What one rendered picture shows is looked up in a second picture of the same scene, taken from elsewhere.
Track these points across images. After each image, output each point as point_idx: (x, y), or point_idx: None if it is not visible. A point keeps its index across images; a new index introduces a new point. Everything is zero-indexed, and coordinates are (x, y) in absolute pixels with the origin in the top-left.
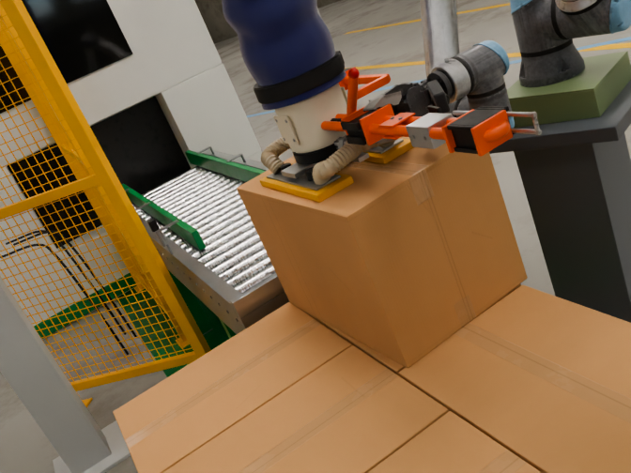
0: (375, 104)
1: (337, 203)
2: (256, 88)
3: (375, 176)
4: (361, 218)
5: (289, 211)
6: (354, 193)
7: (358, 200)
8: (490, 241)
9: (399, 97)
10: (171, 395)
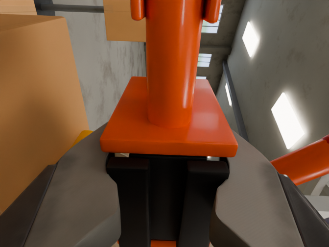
0: (237, 134)
1: (70, 97)
2: None
3: (16, 177)
4: (34, 17)
5: None
6: (53, 111)
7: (51, 66)
8: None
9: (263, 240)
10: None
